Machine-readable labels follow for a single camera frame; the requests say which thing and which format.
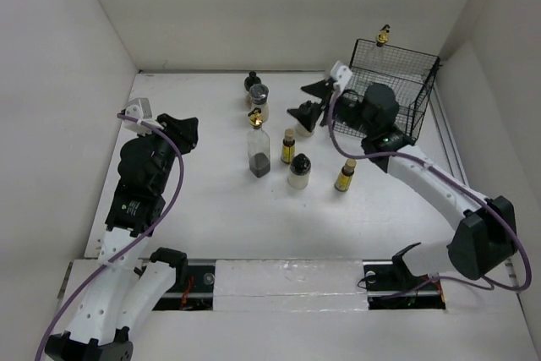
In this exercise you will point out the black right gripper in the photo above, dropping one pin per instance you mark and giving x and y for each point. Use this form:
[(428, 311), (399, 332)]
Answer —
[(307, 120)]

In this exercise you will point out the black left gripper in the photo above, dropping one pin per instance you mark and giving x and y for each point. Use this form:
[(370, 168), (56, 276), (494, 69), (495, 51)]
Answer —
[(183, 130)]

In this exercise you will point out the grey-lid white powder shaker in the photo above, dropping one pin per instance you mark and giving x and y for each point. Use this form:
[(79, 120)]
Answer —
[(259, 94)]

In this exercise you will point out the clear glass bottle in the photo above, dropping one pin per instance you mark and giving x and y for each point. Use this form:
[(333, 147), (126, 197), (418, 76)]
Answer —
[(372, 56)]

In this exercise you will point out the glass bottle with dark sauce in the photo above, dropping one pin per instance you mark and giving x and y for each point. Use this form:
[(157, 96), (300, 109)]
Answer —
[(258, 145)]

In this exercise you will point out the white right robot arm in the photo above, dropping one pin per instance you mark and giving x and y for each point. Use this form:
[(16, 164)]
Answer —
[(484, 229)]

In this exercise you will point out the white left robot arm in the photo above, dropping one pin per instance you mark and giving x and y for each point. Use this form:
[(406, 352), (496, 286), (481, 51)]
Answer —
[(99, 319)]

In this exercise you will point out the black-lid beige spice jar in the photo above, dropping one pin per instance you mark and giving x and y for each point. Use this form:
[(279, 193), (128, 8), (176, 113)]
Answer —
[(307, 115)]

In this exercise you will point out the small yellow bottle cork centre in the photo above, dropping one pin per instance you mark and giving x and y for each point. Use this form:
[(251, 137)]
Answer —
[(288, 146)]

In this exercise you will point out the small yellow bottle cork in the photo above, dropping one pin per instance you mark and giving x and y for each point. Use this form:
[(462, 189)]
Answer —
[(344, 178), (288, 146)]

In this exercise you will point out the small black-cap back jar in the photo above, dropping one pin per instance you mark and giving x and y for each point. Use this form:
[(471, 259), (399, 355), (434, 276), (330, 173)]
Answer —
[(251, 80)]

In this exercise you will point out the black-cap white powder jar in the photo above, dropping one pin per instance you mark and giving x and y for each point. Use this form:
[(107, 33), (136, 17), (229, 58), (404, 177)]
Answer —
[(299, 171)]

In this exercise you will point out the small yellow bottle cork right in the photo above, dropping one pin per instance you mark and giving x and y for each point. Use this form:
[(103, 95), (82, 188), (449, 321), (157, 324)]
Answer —
[(344, 178)]

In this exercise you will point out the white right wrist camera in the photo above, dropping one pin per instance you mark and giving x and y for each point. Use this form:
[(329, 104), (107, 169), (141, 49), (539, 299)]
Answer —
[(340, 76)]

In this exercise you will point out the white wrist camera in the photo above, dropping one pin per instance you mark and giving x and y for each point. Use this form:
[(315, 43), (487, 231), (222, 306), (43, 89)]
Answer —
[(140, 110), (340, 76)]

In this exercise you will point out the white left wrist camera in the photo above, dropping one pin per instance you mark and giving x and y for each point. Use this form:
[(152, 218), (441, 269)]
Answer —
[(140, 110)]

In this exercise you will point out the black wire rack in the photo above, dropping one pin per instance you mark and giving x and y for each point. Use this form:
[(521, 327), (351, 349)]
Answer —
[(410, 74)]

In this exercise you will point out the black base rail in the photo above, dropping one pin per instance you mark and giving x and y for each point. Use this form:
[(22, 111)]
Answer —
[(305, 286)]

